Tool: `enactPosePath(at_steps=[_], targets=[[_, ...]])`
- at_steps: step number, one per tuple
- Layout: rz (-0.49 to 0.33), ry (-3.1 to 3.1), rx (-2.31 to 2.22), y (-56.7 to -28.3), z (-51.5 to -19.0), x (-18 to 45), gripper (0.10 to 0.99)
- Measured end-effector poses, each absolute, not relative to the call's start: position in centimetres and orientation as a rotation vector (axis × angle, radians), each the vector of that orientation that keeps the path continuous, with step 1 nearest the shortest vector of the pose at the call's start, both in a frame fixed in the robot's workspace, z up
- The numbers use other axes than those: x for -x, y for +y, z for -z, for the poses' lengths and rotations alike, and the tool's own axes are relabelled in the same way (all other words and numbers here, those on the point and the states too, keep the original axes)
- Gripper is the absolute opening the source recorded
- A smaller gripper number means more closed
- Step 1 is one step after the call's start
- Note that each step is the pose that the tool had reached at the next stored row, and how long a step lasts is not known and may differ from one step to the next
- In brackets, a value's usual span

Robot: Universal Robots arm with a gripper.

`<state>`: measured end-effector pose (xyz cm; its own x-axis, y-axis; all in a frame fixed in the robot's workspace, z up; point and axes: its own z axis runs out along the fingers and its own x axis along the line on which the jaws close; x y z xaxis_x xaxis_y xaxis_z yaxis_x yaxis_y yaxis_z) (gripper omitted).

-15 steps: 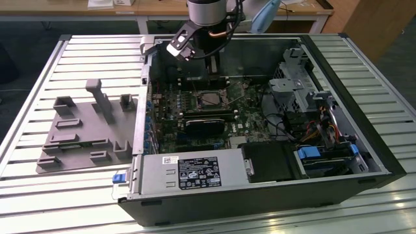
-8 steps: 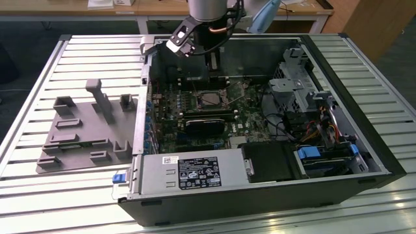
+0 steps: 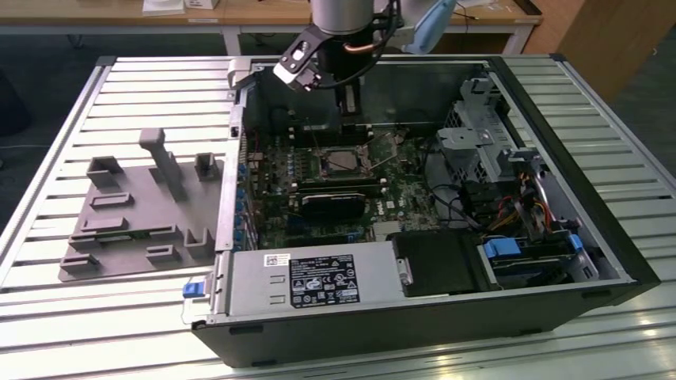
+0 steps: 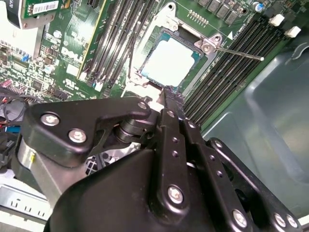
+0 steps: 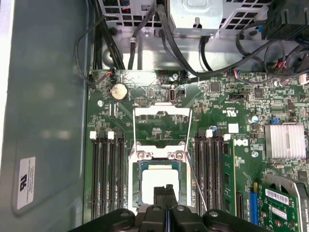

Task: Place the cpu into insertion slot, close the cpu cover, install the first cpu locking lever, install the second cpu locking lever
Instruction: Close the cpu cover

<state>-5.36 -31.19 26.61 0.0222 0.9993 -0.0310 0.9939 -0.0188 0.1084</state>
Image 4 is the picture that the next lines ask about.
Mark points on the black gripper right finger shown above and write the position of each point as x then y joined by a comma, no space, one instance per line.
207,149

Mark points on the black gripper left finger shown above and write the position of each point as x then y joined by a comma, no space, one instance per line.
72,113

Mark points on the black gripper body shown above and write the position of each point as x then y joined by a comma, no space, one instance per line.
103,200

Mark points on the metal socket cover frame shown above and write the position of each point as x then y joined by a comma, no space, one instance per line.
142,88

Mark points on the silver topped CPU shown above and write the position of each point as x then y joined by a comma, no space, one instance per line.
169,62

